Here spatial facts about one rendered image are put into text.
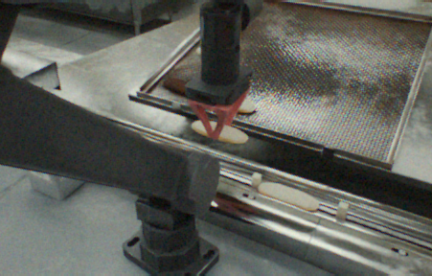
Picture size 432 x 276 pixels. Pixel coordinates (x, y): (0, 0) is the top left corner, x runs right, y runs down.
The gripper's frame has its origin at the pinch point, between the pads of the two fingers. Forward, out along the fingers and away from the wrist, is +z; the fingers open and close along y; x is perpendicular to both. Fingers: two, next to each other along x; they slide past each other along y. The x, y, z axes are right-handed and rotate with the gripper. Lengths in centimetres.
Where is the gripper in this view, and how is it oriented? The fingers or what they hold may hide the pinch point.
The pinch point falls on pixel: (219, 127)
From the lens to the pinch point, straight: 68.0
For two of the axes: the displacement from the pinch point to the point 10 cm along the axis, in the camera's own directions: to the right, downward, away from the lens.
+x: -8.7, -2.8, 4.0
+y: 4.9, -5.1, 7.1
